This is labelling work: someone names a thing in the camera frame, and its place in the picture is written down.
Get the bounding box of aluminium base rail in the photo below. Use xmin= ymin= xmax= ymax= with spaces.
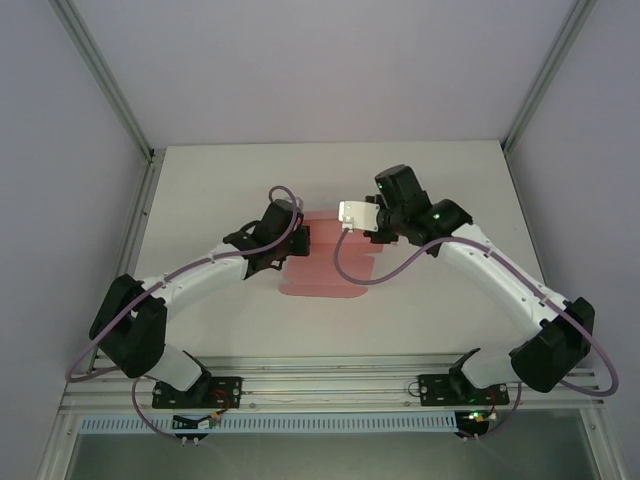
xmin=59 ymin=353 xmax=606 ymax=415

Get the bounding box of small wired connector with LED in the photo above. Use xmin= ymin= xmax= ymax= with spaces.
xmin=457 ymin=408 xmax=499 ymax=432

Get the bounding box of pink paper box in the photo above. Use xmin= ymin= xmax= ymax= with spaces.
xmin=277 ymin=209 xmax=386 ymax=301

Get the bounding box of aluminium side rail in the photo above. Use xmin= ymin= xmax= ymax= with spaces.
xmin=97 ymin=149 xmax=164 ymax=374

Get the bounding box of grey metal panel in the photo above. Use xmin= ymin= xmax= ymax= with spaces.
xmin=64 ymin=432 xmax=601 ymax=480

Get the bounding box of light blue slotted cable duct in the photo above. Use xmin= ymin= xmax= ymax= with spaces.
xmin=79 ymin=412 xmax=459 ymax=435

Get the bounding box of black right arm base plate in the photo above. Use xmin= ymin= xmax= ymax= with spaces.
xmin=417 ymin=372 xmax=511 ymax=407

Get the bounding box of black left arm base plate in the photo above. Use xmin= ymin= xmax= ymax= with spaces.
xmin=151 ymin=373 xmax=245 ymax=409

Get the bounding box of aluminium frame post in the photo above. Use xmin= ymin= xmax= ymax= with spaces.
xmin=52 ymin=0 xmax=157 ymax=162
xmin=501 ymin=0 xmax=600 ymax=155

